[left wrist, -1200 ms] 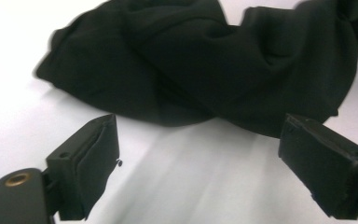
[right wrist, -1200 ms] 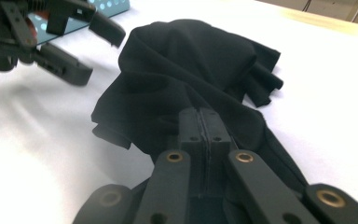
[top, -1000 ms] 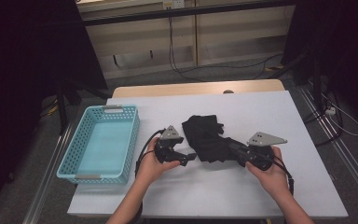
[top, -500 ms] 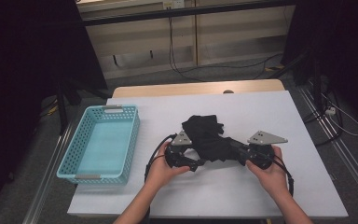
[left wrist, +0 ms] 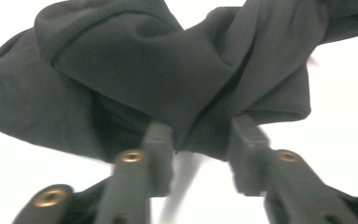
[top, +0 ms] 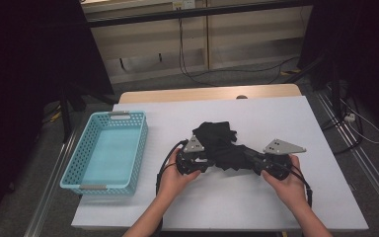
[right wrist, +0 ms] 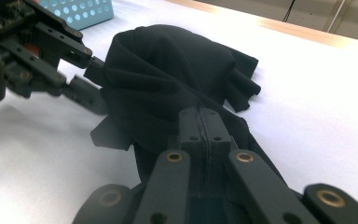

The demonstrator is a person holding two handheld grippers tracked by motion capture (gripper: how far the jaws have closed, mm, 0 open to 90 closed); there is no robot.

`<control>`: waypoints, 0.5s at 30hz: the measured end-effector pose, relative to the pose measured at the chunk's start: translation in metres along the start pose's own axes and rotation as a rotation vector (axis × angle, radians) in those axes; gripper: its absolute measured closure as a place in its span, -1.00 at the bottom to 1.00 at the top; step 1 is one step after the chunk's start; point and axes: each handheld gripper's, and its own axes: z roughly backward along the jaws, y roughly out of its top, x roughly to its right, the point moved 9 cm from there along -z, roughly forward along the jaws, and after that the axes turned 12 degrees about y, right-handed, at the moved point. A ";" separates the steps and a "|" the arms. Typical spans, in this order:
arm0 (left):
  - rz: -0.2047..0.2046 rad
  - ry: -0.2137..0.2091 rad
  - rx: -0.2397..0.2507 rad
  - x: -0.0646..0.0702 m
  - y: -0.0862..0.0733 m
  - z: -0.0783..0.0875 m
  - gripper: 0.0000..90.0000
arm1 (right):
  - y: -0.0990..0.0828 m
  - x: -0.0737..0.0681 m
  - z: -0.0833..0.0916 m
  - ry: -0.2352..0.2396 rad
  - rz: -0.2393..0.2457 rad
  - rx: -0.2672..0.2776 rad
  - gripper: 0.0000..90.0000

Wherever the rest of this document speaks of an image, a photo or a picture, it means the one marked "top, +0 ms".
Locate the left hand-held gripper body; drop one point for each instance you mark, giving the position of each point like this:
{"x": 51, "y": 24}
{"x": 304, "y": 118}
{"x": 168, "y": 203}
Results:
{"x": 192, "y": 158}

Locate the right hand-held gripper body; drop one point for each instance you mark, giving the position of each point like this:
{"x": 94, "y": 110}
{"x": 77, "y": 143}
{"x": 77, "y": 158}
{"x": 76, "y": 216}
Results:
{"x": 276, "y": 161}

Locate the black shorts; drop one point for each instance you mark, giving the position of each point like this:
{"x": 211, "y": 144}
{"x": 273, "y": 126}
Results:
{"x": 217, "y": 141}

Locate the light blue plastic basket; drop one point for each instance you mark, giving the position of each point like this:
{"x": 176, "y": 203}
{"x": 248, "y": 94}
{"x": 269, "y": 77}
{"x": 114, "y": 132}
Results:
{"x": 105, "y": 154}

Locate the person's left hand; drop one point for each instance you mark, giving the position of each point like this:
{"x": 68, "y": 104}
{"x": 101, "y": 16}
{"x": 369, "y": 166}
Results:
{"x": 172, "y": 179}

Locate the person's right hand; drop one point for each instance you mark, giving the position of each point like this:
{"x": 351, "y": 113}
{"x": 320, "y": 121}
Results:
{"x": 291, "y": 191}

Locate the dark round table cap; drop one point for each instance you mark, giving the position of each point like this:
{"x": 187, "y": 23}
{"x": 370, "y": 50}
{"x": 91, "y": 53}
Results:
{"x": 242, "y": 96}

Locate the light wooden table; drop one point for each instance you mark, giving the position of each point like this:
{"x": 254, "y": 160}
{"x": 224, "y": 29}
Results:
{"x": 177, "y": 94}

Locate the yellow floor tape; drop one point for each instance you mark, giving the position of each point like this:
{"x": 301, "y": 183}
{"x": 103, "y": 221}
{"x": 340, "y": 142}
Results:
{"x": 291, "y": 71}

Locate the black metal stand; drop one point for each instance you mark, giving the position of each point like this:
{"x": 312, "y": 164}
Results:
{"x": 335, "y": 85}
{"x": 66, "y": 112}

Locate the black curtain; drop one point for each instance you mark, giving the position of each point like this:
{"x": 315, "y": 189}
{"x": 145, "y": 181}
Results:
{"x": 19, "y": 65}
{"x": 368, "y": 49}

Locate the aluminium rail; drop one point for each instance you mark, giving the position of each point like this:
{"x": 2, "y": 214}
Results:
{"x": 49, "y": 184}
{"x": 368, "y": 164}

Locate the white wall socket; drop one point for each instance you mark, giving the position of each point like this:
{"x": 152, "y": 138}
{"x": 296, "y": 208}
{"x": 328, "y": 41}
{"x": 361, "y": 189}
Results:
{"x": 183, "y": 4}

